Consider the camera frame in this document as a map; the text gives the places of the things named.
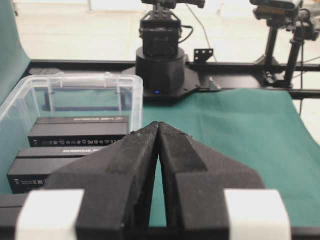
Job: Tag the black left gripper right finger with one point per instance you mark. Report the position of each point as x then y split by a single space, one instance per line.
209 196

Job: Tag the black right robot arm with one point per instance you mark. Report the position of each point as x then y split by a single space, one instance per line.
160 62

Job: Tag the black realsense box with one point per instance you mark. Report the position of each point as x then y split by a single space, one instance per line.
32 166
95 131

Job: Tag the black metal frame rail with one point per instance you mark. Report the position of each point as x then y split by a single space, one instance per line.
229 76

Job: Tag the clear plastic storage case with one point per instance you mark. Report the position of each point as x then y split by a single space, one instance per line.
69 95

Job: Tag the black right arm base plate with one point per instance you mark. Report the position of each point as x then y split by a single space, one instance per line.
159 85

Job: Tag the black perforated corner bracket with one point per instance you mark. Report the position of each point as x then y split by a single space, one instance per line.
202 55

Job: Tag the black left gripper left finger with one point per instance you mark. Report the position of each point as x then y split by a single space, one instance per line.
106 195

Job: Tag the black camera stand post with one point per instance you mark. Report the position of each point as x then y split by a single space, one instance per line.
301 22

